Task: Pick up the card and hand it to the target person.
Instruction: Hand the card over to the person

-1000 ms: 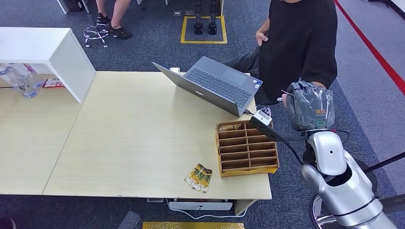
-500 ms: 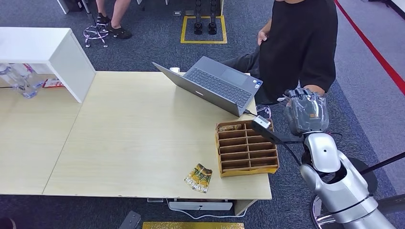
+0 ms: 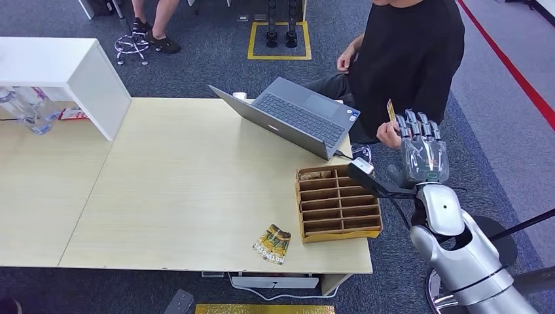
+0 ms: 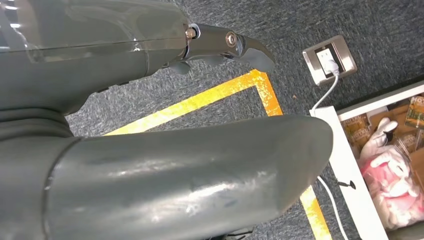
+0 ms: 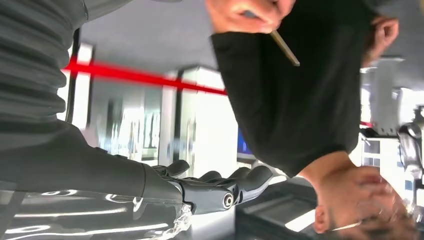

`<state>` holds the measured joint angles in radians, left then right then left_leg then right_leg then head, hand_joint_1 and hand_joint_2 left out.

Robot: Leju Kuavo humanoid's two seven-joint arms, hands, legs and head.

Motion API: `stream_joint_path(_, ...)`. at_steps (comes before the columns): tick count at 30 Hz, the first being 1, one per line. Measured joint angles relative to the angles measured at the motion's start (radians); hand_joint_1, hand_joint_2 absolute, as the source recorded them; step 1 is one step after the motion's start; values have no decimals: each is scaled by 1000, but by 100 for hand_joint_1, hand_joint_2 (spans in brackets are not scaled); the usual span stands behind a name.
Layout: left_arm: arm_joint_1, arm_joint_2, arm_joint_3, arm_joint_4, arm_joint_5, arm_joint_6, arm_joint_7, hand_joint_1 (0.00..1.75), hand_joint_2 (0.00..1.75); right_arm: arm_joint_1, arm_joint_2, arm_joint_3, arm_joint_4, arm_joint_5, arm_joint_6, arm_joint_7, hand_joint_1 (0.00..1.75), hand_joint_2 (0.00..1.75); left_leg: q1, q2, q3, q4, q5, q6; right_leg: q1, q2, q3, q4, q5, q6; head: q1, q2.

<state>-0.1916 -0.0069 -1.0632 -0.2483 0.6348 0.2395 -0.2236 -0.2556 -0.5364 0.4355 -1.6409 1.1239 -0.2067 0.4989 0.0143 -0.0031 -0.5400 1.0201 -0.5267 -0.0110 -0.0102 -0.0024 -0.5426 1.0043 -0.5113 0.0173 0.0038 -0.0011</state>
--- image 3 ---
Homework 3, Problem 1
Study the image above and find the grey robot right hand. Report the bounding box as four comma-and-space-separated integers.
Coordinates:
386, 109, 451, 186

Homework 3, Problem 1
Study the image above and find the person's left hand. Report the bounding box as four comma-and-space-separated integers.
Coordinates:
376, 120, 404, 151

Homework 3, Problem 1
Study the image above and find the person's right hand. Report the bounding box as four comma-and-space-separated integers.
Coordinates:
336, 44, 358, 73

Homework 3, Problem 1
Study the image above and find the person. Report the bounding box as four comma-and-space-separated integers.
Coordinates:
129, 0, 182, 56
303, 0, 466, 151

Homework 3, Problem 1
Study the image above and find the brown card in organizer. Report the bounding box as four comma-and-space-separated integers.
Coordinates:
298, 170, 333, 182

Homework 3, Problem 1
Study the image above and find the cardboard card organizer box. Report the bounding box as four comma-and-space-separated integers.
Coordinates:
295, 164, 384, 245

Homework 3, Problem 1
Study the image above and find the yellow green card stack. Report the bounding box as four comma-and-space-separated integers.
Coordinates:
252, 224, 292, 266

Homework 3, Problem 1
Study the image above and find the black stand leg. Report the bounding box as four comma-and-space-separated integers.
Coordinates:
265, 0, 279, 49
284, 0, 298, 49

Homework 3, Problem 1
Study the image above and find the grey open laptop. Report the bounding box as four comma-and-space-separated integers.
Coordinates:
207, 77, 361, 162

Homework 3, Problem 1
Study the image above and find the black stand pole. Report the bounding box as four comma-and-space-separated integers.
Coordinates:
490, 207, 555, 243

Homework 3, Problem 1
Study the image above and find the black round stand base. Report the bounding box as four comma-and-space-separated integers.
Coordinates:
470, 215, 518, 268

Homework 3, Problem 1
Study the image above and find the chrome round base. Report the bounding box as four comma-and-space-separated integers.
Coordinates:
425, 268, 463, 314

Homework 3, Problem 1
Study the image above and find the wooden table leg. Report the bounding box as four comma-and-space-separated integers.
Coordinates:
320, 273, 353, 297

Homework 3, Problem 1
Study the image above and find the grey metal pole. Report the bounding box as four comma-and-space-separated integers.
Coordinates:
512, 265, 555, 296

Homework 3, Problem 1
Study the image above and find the white power strip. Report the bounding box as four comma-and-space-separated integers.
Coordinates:
230, 273, 320, 290

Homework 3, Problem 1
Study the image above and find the yellow floor plate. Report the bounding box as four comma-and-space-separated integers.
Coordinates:
194, 304, 336, 314

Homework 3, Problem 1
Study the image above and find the chrome chair base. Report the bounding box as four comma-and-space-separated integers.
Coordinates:
113, 33, 151, 67

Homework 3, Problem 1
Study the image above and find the white desk shelf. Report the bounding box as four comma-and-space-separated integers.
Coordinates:
0, 37, 132, 143

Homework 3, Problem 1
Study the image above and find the grey floor pedal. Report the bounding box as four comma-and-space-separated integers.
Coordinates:
162, 288, 195, 314

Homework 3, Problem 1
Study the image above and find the red white packet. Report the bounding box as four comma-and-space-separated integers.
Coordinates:
57, 107, 90, 122

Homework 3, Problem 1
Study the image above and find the black wrist camera with pale box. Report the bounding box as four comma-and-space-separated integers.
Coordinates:
346, 156, 418, 201

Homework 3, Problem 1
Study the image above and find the white power cable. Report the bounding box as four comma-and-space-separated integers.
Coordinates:
227, 271, 342, 302

